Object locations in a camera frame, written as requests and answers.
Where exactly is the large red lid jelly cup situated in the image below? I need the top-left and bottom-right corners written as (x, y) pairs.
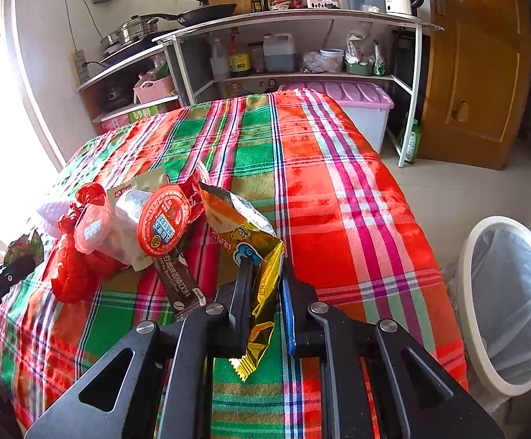
top-left (114, 184), bottom-right (192, 258)

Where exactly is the black gas stove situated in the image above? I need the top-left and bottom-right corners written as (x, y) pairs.
top-left (92, 80), bottom-right (133, 113)

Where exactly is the crumpled clear plastic bag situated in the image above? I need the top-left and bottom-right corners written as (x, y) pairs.
top-left (299, 51), bottom-right (328, 74)

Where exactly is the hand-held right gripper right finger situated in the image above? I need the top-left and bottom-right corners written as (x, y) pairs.
top-left (280, 256), bottom-right (508, 439)

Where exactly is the white jug with dark liquid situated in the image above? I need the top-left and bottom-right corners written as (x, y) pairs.
top-left (263, 33), bottom-right (296, 73)

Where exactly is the large red plastic wrapper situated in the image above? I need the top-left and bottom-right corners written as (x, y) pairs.
top-left (50, 213), bottom-right (111, 305)

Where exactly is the soy sauce bottle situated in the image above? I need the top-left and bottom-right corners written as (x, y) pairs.
top-left (229, 27), bottom-right (251, 78)

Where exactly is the plaid blanket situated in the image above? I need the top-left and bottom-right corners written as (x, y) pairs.
top-left (0, 88), bottom-right (470, 439)

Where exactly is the beige brown pouch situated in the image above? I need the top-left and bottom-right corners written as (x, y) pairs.
top-left (130, 167), bottom-right (170, 195)

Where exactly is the brown coffee drink packet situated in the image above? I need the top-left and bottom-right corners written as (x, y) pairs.
top-left (153, 233), bottom-right (207, 322)

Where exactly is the clear bin liner bag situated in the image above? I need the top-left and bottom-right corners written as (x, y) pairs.
top-left (469, 229), bottom-right (531, 373)

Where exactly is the white foam packing piece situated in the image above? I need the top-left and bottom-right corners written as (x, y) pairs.
top-left (37, 199), bottom-right (81, 239)

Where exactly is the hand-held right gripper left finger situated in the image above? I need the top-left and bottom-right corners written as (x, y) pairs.
top-left (24, 258), bottom-right (257, 439)

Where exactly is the dark glass jar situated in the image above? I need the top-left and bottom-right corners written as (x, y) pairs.
top-left (248, 41), bottom-right (266, 74)

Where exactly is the narrow white metal shelf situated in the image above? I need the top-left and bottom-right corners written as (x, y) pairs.
top-left (75, 43), bottom-right (184, 124)

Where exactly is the wide white metal shelf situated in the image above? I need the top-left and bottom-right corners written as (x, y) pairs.
top-left (152, 9), bottom-right (444, 168)

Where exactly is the white lidded tub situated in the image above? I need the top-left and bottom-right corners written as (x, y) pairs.
top-left (319, 48), bottom-right (345, 73)

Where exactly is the pink woven basket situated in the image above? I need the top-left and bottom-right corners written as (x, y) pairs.
top-left (134, 73), bottom-right (175, 105)

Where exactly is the black appliance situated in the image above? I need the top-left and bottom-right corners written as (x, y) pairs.
top-left (391, 27), bottom-right (426, 129)

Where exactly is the steel steamer pot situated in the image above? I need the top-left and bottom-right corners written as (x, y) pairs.
top-left (100, 15), bottom-right (162, 51)

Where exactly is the wooden door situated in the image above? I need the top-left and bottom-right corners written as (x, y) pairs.
top-left (416, 0), bottom-right (531, 172)

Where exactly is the beige power strip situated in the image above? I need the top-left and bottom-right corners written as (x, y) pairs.
top-left (72, 49), bottom-right (89, 84)

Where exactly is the pink lid storage box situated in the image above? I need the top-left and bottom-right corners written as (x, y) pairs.
top-left (277, 80), bottom-right (395, 155)

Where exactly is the bright window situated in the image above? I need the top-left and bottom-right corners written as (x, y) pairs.
top-left (0, 0), bottom-right (69, 257)

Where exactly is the crumpled red wrapper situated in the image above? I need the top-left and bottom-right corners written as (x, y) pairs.
top-left (74, 182), bottom-right (108, 209)

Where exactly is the white trash bin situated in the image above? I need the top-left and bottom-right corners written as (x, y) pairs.
top-left (448, 216), bottom-right (531, 414)

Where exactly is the clear plastic bottle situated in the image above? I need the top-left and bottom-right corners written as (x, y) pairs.
top-left (209, 37), bottom-right (230, 80)

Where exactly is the bag of vegetables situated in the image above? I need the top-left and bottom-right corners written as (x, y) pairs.
top-left (149, 55), bottom-right (172, 80)

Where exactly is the red snack wrapper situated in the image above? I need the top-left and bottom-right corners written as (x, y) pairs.
top-left (174, 176), bottom-right (206, 234)

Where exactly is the small red lid jelly cup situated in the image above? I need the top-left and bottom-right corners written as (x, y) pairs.
top-left (74, 203), bottom-right (113, 254)

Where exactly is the green cardboard box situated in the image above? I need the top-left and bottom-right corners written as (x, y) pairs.
top-left (126, 103), bottom-right (175, 123)

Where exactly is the dark green snack wrapper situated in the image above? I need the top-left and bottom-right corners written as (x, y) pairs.
top-left (5, 230), bottom-right (45, 268)

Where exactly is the green basket with bags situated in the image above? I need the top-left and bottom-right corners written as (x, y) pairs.
top-left (344, 30), bottom-right (387, 77)

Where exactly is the black frying pan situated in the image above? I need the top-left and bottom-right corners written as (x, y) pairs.
top-left (137, 4), bottom-right (238, 28)

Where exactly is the black induction cooker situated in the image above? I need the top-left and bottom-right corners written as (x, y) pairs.
top-left (100, 32), bottom-right (175, 65)

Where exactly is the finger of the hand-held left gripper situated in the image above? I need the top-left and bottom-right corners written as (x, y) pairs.
top-left (0, 254), bottom-right (36, 303)

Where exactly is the gold foil snack wrapper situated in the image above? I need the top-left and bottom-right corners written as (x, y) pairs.
top-left (198, 182), bottom-right (285, 382)

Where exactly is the pink cardboard box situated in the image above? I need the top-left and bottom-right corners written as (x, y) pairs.
top-left (101, 114), bottom-right (131, 133)

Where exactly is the green plastic bottle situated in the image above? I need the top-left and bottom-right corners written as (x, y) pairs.
top-left (400, 119), bottom-right (420, 164)

